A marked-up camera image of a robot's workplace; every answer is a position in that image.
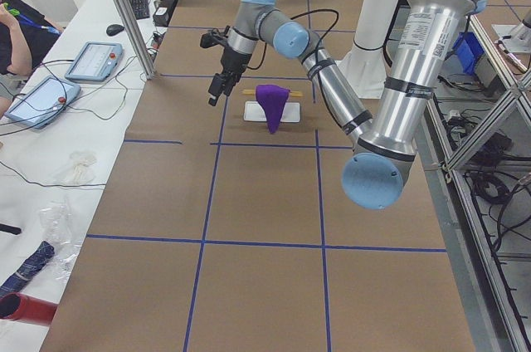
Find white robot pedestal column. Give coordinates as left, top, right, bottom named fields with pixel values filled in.
left=339, top=0, right=399, bottom=99

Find clear plastic bag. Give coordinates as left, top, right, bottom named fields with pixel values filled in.
left=38, top=199, right=82, bottom=284

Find seated person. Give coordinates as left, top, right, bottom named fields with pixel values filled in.
left=0, top=0, right=66, bottom=119

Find grey aluminium frame post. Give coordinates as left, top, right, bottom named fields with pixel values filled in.
left=113, top=0, right=155, bottom=80

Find blue teach pendant near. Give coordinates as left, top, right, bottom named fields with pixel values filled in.
left=5, top=76, right=80, bottom=129

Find purple towel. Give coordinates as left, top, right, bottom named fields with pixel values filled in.
left=255, top=84, right=290, bottom=134

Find red cylinder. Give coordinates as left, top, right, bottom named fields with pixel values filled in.
left=1, top=293, right=57, bottom=326

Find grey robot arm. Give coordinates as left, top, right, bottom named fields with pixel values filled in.
left=200, top=0, right=486, bottom=209

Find blue teach pendant far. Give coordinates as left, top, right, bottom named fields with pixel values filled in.
left=65, top=42, right=124, bottom=82

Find white crumpled gloves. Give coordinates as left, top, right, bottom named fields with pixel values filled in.
left=56, top=150, right=97, bottom=186

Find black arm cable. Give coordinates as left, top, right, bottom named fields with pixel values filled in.
left=244, top=9, right=345, bottom=129

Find folded blue umbrella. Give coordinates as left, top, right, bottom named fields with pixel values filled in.
left=1, top=241, right=55, bottom=297

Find blue teach pendant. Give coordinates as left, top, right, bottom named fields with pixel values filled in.
left=5, top=76, right=80, bottom=129
left=65, top=42, right=124, bottom=82

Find black computer mouse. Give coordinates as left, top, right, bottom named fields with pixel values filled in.
left=105, top=24, right=124, bottom=37

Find aluminium frame table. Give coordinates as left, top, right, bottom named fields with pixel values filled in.
left=419, top=0, right=530, bottom=351

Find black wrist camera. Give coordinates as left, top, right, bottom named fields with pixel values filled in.
left=200, top=26, right=230, bottom=49

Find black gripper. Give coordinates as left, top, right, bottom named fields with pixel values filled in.
left=208, top=46, right=251, bottom=106

